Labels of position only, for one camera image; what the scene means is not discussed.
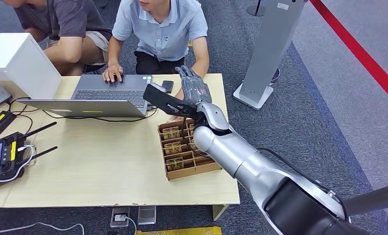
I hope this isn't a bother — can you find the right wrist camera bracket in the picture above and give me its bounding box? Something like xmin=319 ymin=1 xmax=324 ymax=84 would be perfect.
xmin=143 ymin=82 xmax=198 ymax=118

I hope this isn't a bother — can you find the person's right hand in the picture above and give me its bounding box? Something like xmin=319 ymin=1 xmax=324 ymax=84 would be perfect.
xmin=102 ymin=63 xmax=124 ymax=84

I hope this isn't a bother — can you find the silver grey laptop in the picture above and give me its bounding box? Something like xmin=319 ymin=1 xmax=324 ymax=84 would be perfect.
xmin=18 ymin=73 xmax=154 ymax=118

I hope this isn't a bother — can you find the pale wooden table leg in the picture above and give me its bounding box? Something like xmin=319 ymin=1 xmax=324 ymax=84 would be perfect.
xmin=212 ymin=204 xmax=229 ymax=222

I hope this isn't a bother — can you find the white box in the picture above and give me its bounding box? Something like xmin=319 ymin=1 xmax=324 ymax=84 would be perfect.
xmin=0 ymin=32 xmax=63 ymax=100

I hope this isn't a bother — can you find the black controller with antennas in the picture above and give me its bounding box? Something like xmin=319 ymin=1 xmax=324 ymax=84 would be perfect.
xmin=0 ymin=121 xmax=59 ymax=192

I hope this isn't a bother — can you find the grey floor socket cover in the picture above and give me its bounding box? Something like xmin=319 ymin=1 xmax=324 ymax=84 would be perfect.
xmin=137 ymin=205 xmax=157 ymax=225

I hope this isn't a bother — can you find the person's left hand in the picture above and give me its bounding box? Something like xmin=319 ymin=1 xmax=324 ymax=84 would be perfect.
xmin=167 ymin=87 xmax=185 ymax=123

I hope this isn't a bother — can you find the black phone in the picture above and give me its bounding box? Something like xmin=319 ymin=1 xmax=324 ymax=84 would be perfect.
xmin=161 ymin=80 xmax=175 ymax=94

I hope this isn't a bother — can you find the yellow floor tape strip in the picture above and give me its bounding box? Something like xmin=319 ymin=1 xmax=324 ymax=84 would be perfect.
xmin=135 ymin=226 xmax=222 ymax=235

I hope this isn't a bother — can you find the white controller cable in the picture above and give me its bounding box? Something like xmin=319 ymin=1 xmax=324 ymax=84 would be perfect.
xmin=0 ymin=144 xmax=36 ymax=183

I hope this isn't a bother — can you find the white floor cable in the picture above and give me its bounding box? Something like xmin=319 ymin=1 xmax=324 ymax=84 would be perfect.
xmin=0 ymin=222 xmax=85 ymax=235

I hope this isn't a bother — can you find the wooden card box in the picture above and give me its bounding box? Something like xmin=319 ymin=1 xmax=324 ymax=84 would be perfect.
xmin=157 ymin=118 xmax=223 ymax=181

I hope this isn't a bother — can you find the white plug cable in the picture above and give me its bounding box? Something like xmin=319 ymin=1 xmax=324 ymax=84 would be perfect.
xmin=124 ymin=216 xmax=138 ymax=235

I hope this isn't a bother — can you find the black stanchion base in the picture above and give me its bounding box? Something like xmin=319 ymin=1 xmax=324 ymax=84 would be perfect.
xmin=246 ymin=0 xmax=267 ymax=17

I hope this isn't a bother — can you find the dark grey bar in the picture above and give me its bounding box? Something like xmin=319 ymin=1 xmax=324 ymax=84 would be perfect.
xmin=342 ymin=182 xmax=388 ymax=217

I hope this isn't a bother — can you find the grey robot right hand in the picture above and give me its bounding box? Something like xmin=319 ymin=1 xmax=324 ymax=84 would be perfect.
xmin=175 ymin=65 xmax=213 ymax=108

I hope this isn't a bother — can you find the black adapter cable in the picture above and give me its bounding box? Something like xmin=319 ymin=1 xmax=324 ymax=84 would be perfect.
xmin=5 ymin=96 xmax=42 ymax=134

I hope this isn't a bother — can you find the red barrier belt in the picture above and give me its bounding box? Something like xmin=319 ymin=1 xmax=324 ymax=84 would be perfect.
xmin=309 ymin=0 xmax=388 ymax=110

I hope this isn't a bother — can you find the person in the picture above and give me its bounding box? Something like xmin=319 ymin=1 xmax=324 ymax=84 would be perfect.
xmin=0 ymin=0 xmax=113 ymax=76
xmin=102 ymin=0 xmax=210 ymax=123

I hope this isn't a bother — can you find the grey standing panel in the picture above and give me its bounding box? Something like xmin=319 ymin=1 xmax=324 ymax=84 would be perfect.
xmin=232 ymin=0 xmax=309 ymax=111

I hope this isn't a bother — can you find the floor socket with plug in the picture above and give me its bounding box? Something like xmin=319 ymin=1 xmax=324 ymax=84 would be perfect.
xmin=110 ymin=206 xmax=131 ymax=228

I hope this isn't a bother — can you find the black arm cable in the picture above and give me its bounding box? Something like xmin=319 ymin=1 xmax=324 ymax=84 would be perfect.
xmin=257 ymin=147 xmax=350 ymax=223

